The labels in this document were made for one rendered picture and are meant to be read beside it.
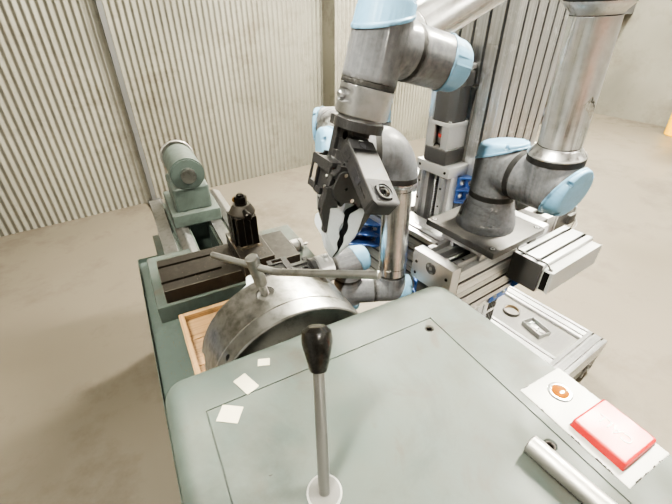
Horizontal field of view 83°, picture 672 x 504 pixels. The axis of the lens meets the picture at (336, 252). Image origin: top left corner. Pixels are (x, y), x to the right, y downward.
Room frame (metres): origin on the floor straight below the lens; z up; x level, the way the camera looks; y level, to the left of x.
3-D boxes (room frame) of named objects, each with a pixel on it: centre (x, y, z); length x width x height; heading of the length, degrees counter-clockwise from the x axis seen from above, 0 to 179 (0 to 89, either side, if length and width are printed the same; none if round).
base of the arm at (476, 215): (0.92, -0.41, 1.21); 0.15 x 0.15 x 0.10
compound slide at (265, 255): (1.05, 0.28, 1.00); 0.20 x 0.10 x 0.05; 28
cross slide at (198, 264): (1.04, 0.35, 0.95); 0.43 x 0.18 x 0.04; 118
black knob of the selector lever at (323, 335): (0.27, 0.02, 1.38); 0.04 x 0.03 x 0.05; 28
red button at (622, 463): (0.25, -0.31, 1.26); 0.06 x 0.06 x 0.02; 28
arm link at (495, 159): (0.92, -0.41, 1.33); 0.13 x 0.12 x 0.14; 30
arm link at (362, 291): (0.86, -0.05, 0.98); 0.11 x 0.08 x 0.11; 94
